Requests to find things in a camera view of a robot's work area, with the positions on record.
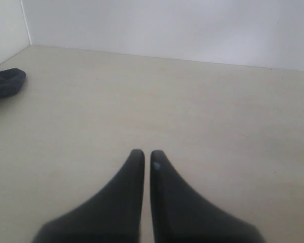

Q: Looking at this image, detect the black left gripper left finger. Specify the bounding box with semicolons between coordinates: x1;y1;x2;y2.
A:
33;149;145;242

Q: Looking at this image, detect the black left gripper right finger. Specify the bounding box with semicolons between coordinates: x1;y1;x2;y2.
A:
150;150;265;242

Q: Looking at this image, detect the dark object on floor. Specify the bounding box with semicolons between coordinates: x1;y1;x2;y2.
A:
0;68;26;99

